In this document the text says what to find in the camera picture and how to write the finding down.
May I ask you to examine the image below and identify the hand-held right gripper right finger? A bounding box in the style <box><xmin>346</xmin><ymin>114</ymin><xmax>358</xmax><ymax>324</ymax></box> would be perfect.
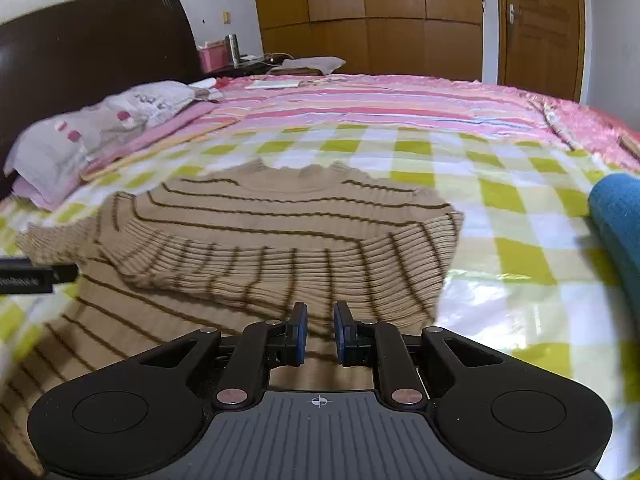
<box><xmin>333</xmin><ymin>301</ymin><xmax>506</xmax><ymax>411</ymax></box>

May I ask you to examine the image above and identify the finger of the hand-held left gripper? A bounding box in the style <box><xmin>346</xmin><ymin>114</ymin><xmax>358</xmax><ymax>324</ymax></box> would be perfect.
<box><xmin>52</xmin><ymin>263</ymin><xmax>80</xmax><ymax>286</ymax></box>

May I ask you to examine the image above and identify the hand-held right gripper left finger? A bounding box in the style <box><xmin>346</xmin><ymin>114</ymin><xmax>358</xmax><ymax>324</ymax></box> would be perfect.
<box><xmin>132</xmin><ymin>302</ymin><xmax>309</xmax><ymax>411</ymax></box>

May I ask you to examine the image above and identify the tan striped knit sweater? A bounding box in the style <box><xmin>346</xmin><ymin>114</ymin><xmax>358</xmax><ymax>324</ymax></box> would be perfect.
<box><xmin>0</xmin><ymin>157</ymin><xmax>466</xmax><ymax>456</ymax></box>

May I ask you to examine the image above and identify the grey pillow with pink dots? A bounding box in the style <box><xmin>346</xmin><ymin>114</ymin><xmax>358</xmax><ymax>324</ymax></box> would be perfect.
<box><xmin>4</xmin><ymin>81</ymin><xmax>221</xmax><ymax>196</ymax></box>

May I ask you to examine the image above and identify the dark brown headboard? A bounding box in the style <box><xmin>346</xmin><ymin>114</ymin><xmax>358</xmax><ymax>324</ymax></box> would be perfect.
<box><xmin>0</xmin><ymin>0</ymin><xmax>206</xmax><ymax>201</ymax></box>

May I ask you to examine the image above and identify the pink striped bed sheet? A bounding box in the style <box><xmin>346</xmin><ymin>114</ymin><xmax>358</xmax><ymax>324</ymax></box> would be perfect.
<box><xmin>192</xmin><ymin>74</ymin><xmax>566</xmax><ymax>145</ymax></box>

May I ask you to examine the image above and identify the white book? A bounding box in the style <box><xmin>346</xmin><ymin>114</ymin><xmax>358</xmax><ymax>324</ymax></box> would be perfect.
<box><xmin>245</xmin><ymin>76</ymin><xmax>301</xmax><ymax>90</ymax></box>

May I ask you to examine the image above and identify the pink box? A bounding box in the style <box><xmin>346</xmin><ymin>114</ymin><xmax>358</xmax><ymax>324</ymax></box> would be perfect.
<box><xmin>197</xmin><ymin>40</ymin><xmax>234</xmax><ymax>73</ymax></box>

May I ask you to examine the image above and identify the dark nightstand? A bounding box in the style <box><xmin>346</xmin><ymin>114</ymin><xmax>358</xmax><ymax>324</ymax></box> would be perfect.
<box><xmin>202</xmin><ymin>57</ymin><xmax>281</xmax><ymax>81</ymax></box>

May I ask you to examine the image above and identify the beige cloth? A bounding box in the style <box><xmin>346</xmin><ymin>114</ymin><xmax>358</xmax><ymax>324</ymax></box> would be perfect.
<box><xmin>270</xmin><ymin>56</ymin><xmax>347</xmax><ymax>77</ymax></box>

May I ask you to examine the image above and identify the blue cloth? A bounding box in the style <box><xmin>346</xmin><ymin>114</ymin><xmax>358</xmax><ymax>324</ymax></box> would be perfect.
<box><xmin>587</xmin><ymin>172</ymin><xmax>640</xmax><ymax>311</ymax></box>

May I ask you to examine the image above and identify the wooden wardrobe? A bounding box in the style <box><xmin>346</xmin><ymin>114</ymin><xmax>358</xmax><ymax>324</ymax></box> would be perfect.
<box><xmin>250</xmin><ymin>0</ymin><xmax>484</xmax><ymax>81</ymax></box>

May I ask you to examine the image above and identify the pink shiny quilt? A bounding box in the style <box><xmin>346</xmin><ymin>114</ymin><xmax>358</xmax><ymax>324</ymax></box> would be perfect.
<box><xmin>530</xmin><ymin>94</ymin><xmax>640</xmax><ymax>172</ymax></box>

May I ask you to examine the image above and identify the wooden door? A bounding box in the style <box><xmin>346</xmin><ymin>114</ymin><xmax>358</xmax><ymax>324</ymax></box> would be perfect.
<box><xmin>495</xmin><ymin>0</ymin><xmax>587</xmax><ymax>104</ymax></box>

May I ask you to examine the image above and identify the white cable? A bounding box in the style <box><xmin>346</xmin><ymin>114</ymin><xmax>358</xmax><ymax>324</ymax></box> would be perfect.
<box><xmin>240</xmin><ymin>51</ymin><xmax>296</xmax><ymax>64</ymax></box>

